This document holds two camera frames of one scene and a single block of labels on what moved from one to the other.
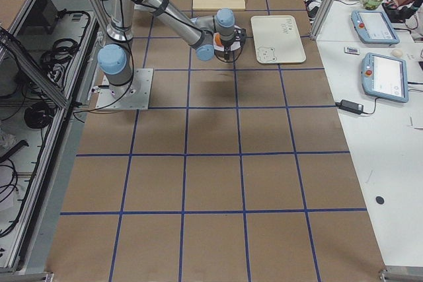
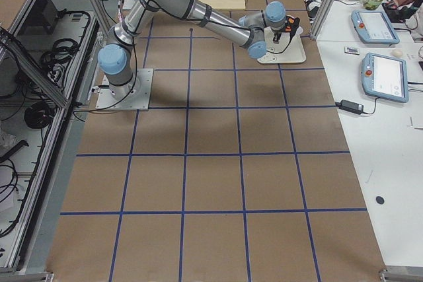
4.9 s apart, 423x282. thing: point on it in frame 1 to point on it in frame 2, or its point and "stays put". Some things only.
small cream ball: [396, 53] stays put
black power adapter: [349, 107] stays put
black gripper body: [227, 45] to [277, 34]
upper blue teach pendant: [373, 26] stays put
